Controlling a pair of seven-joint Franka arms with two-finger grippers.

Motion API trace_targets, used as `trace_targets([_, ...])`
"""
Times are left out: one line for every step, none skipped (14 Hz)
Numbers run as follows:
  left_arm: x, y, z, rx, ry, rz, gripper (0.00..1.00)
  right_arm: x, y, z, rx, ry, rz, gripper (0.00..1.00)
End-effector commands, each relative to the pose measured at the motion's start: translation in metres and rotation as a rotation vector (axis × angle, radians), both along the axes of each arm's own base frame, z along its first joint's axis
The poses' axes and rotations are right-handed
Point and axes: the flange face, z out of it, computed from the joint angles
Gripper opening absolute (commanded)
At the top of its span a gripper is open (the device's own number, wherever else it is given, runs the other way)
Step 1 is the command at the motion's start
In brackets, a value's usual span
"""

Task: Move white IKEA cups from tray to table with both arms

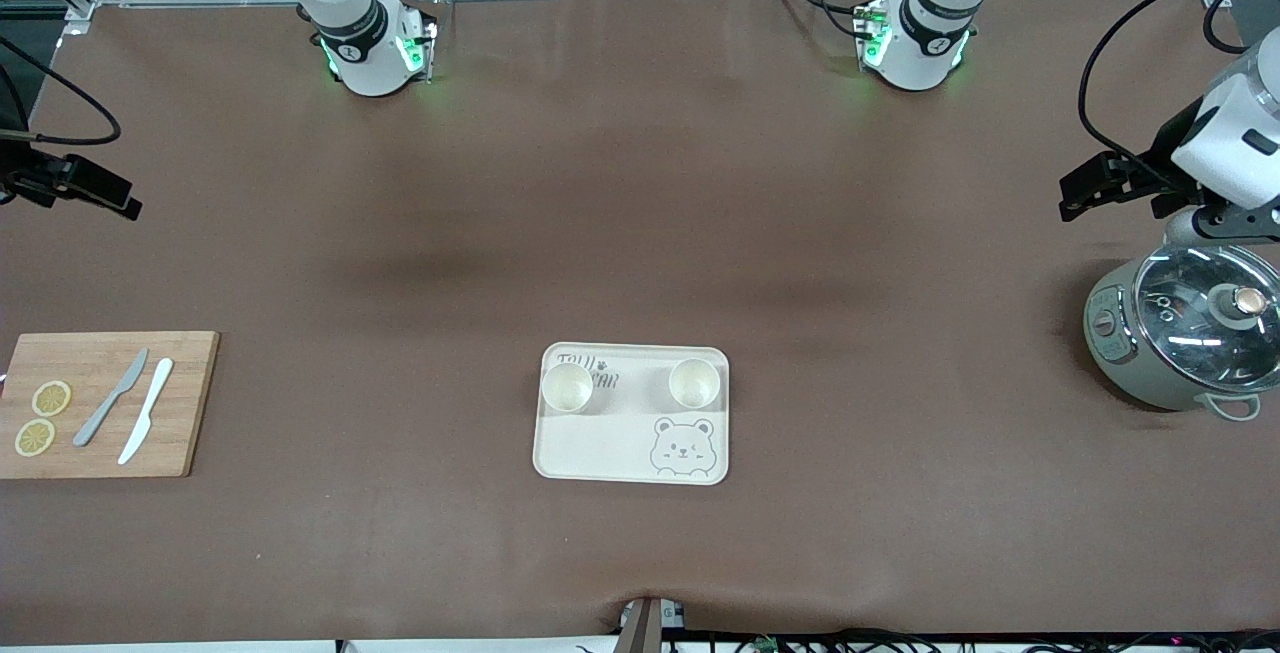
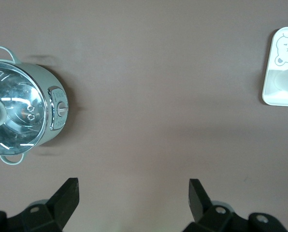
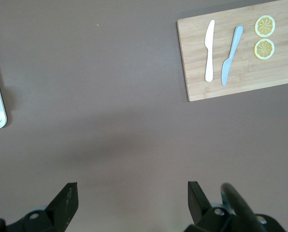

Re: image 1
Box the white plastic knife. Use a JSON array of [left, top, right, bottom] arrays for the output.
[[117, 358, 175, 466]]

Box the bamboo cutting board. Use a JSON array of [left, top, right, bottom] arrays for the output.
[[0, 331, 221, 480]]

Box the grey plastic knife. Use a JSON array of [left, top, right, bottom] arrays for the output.
[[72, 348, 150, 448]]

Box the brown table cover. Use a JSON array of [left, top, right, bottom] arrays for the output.
[[0, 0, 1280, 646]]

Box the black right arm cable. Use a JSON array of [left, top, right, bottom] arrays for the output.
[[0, 33, 123, 146]]

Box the cream bear print tray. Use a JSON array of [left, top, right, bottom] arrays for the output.
[[532, 342, 731, 486]]

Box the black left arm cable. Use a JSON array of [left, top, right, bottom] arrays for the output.
[[1078, 0, 1280, 174]]

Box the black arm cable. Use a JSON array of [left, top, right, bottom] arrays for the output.
[[0, 33, 123, 146], [1078, 0, 1280, 174]]

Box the white paper cup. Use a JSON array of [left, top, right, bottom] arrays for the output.
[[541, 361, 595, 416], [668, 358, 723, 411]]

